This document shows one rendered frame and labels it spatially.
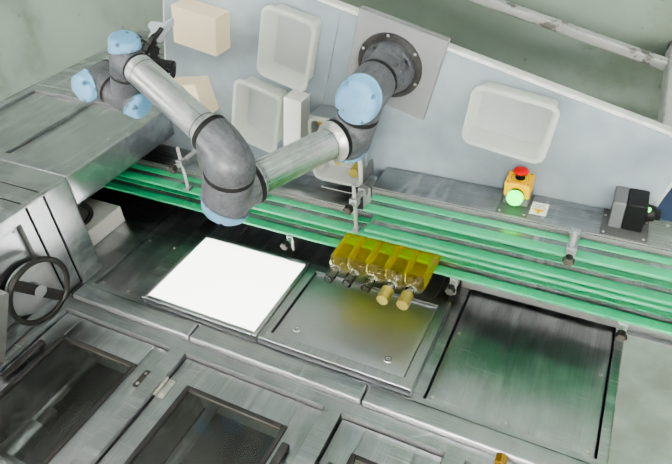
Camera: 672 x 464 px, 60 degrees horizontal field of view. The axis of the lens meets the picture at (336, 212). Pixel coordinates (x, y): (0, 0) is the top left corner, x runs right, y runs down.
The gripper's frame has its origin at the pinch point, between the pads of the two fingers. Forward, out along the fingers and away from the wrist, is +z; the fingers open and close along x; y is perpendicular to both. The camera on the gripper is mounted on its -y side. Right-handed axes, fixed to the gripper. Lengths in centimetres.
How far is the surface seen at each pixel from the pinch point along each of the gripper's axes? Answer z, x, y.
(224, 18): 14.6, -5.1, -6.5
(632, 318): -2, 20, -145
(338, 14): 17.6, -18.2, -41.5
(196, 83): 11.0, 19.0, 0.8
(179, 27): 9.8, 0.9, 6.4
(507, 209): 8, 12, -105
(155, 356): -54, 66, -34
